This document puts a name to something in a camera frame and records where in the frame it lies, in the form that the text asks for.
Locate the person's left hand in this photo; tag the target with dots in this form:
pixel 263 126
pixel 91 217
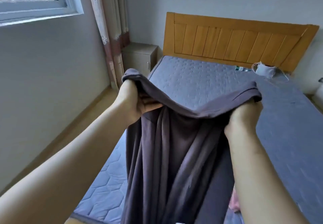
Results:
pixel 131 103

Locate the person's right hand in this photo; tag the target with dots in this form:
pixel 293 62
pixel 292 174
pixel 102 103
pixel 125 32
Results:
pixel 245 118

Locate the blue quilted mattress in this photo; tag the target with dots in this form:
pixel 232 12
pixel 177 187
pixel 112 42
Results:
pixel 202 80

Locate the dark purple garment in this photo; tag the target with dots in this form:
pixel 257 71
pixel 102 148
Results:
pixel 176 155

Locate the pink pajama shirt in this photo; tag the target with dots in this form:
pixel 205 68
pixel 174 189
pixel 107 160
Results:
pixel 234 201

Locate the person's left forearm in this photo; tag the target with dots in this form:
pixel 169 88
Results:
pixel 60 176

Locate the person's right forearm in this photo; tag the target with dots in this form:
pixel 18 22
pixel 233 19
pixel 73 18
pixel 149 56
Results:
pixel 262 186

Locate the wooden bedside table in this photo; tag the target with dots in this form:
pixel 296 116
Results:
pixel 139 57

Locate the small green bottle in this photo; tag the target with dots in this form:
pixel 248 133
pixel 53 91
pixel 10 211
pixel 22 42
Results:
pixel 241 68

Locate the white face mask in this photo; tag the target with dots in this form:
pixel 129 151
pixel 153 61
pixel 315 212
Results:
pixel 282 72

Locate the patterned curtain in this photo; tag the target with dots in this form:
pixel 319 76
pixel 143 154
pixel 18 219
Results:
pixel 111 29

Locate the orange wooden board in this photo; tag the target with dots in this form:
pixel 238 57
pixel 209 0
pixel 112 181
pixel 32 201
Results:
pixel 237 39

